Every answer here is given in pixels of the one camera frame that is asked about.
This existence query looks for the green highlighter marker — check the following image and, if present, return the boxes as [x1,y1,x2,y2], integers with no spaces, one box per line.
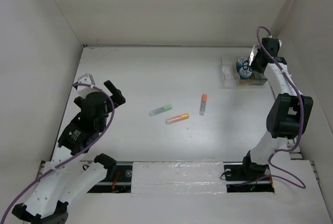
[149,104,172,116]

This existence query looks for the blue tape roll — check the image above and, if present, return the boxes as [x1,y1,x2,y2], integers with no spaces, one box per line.
[236,57,248,70]
[238,68,253,80]

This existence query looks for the orange yellow highlighter marker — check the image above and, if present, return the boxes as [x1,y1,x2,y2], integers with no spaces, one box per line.
[165,113,189,125]

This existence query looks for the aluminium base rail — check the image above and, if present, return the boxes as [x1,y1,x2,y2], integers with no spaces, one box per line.
[39,160,276,193]

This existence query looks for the aluminium side rail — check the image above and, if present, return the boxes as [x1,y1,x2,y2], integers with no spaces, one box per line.
[260,42,304,160]

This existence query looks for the orange capped glue stick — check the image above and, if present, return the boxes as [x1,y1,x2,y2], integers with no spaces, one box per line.
[199,94,207,116]

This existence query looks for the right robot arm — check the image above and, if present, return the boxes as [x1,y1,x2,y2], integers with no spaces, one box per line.
[240,36,313,181]

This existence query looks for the black handled scissors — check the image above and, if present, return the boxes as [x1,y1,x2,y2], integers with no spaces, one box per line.
[242,44,256,70]

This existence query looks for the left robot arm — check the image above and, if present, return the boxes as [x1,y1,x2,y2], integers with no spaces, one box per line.
[6,80,125,223]

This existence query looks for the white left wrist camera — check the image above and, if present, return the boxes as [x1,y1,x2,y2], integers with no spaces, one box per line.
[74,73,96,98]

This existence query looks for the three compartment desk organizer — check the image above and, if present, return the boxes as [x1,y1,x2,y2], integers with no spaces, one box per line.
[221,57,268,88]

